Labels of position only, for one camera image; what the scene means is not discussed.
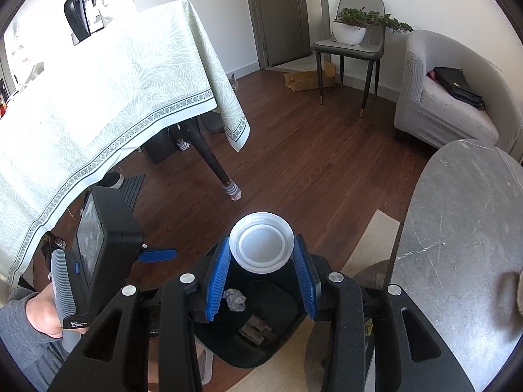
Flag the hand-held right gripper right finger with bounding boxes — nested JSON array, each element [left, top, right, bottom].
[[291, 234, 475, 392]]

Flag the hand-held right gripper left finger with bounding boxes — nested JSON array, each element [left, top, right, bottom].
[[48, 236, 231, 392]]

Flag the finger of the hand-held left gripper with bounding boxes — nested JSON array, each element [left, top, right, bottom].
[[138, 248, 177, 263]]

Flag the white tissue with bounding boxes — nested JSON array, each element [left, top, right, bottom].
[[223, 289, 247, 312]]

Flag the dark green chair seat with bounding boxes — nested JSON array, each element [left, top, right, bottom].
[[192, 249, 323, 370]]

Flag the white plastic cup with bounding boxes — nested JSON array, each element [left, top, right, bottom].
[[229, 211, 295, 275]]

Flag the grey packet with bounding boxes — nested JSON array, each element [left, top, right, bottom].
[[239, 316, 274, 346]]

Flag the person's left forearm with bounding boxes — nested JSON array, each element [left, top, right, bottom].
[[0, 288, 82, 392]]

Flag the person's left hand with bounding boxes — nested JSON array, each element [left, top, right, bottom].
[[25, 284, 65, 339]]

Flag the ribbed grey door mat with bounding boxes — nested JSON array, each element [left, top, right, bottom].
[[116, 173, 146, 213]]

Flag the dark shoe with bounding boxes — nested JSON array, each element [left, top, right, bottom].
[[100, 171, 125, 189]]

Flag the patterned sandals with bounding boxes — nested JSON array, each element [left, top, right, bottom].
[[41, 232, 67, 254]]

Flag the beige rug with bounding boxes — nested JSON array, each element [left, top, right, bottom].
[[221, 209, 403, 392]]

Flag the black box under table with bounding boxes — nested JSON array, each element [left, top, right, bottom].
[[145, 128, 182, 164]]

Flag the black table leg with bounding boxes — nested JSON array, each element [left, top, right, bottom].
[[196, 116, 231, 186]]

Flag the pale green patterned tablecloth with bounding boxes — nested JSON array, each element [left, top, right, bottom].
[[0, 0, 251, 295]]

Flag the grey cat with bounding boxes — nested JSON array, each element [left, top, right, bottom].
[[199, 73, 241, 134]]

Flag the round grey side table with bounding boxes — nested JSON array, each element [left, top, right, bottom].
[[390, 139, 523, 392]]

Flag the flat cardboard box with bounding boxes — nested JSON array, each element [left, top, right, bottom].
[[285, 60, 336, 91]]

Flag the light grey armchair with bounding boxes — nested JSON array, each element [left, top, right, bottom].
[[394, 29, 523, 160]]

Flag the white pitcher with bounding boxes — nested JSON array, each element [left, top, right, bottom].
[[98, 0, 135, 23]]

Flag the grey dining chair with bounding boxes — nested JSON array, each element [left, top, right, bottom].
[[312, 0, 387, 119]]

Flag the black handbag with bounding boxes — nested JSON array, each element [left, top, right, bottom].
[[433, 66, 486, 111]]

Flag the potted plant white pot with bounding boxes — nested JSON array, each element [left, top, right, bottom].
[[332, 7, 414, 46]]

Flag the grey door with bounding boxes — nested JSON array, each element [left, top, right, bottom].
[[243, 0, 315, 68]]

